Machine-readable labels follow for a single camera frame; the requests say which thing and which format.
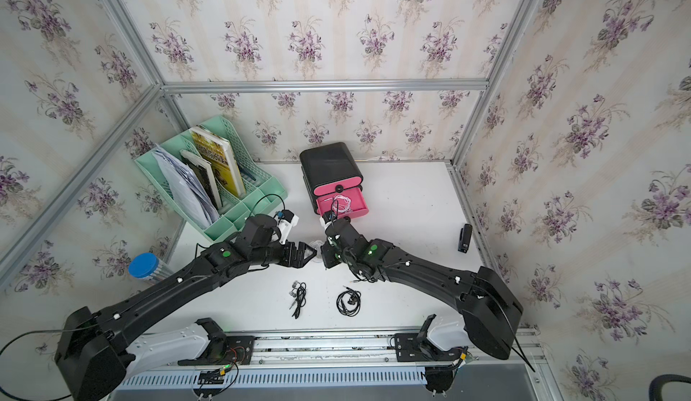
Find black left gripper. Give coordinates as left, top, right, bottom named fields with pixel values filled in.
left=248, top=240, right=320, bottom=269

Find black earphones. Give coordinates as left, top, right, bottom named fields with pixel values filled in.
left=336, top=288, right=362, bottom=317
left=290, top=281, right=307, bottom=319

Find pink top drawer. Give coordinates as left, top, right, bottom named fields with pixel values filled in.
left=313, top=176, right=363, bottom=197

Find white earphones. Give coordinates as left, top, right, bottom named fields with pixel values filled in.
left=330, top=194, right=352, bottom=217

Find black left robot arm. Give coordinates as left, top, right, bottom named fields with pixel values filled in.
left=54, top=214, right=316, bottom=400

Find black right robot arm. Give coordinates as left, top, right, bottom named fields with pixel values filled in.
left=322, top=219, right=523, bottom=360

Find black drawer cabinet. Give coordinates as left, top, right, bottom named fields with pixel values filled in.
left=300, top=142, right=363, bottom=216

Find green desk organizer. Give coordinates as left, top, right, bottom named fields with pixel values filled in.
left=135, top=116, right=288, bottom=243

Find white paper stack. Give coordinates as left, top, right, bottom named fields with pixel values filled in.
left=152, top=145, right=220, bottom=229

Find black white notebook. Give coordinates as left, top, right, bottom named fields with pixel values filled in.
left=180, top=150, right=222, bottom=209

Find black stapler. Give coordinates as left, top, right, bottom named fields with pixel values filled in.
left=457, top=223, right=473, bottom=253

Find yellow book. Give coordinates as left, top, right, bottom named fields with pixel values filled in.
left=190, top=126, right=247, bottom=199

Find blue lid container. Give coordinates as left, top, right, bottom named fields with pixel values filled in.
left=128, top=253, right=173, bottom=283

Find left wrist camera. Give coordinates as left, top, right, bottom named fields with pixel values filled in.
left=275, top=209, right=300, bottom=244

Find aluminium front rail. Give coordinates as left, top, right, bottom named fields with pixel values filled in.
left=109, top=328, right=563, bottom=400

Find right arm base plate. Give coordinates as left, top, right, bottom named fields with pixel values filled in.
left=390, top=314, right=471, bottom=362

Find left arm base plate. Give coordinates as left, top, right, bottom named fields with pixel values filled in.
left=177, top=317, right=256, bottom=366

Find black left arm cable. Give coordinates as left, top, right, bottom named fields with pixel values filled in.
left=0, top=327, right=77, bottom=401

